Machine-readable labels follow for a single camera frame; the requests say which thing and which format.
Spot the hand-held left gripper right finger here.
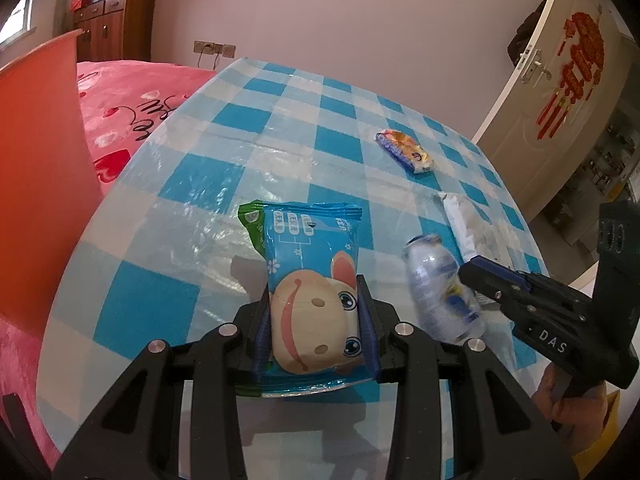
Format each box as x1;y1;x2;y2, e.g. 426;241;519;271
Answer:
355;274;576;480

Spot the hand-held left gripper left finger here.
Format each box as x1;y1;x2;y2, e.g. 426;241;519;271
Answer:
52;285;273;480

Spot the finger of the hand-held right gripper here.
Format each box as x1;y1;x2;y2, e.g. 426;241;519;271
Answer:
472;255;533;286
459;262;521;311

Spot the clear plastic bottle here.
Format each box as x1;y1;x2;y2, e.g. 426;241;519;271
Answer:
402;232;487;345

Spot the white plastic wrapper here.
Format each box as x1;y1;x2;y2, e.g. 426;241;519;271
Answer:
434;191;508;263

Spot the blue cartoon snack packet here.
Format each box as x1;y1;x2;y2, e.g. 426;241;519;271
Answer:
237;200;381;400

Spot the orange blue snack packet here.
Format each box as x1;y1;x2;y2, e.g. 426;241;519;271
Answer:
375;129;435;175

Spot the person's right forearm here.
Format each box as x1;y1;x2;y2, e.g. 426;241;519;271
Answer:
572;389;623;471

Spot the person's right hand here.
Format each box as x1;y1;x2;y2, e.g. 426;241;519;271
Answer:
531;362;608;456

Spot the white door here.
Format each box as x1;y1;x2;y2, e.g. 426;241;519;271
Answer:
470;0;633;223

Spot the blue checkered plastic tablecloth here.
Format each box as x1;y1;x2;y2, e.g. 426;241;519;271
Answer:
35;57;551;480

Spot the cluttered shelf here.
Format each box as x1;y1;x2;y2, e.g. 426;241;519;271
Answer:
545;110;640;261

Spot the red door decoration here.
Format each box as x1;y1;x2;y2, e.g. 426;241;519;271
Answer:
536;2;607;138

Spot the black hanging bag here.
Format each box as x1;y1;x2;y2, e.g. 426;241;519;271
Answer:
506;0;547;67

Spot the pink printed bed sheet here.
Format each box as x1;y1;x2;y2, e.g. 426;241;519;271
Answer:
0;60;221;471

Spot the red chair back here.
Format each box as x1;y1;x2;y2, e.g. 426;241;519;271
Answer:
0;29;103;341

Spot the brown wooden dresser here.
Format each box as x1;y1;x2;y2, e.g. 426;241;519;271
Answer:
71;0;160;63

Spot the window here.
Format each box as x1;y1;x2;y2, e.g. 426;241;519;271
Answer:
0;0;37;53

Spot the metal door handle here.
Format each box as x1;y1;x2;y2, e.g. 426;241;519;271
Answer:
517;50;551;85

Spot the wall power outlet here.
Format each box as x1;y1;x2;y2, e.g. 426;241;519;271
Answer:
193;40;237;59

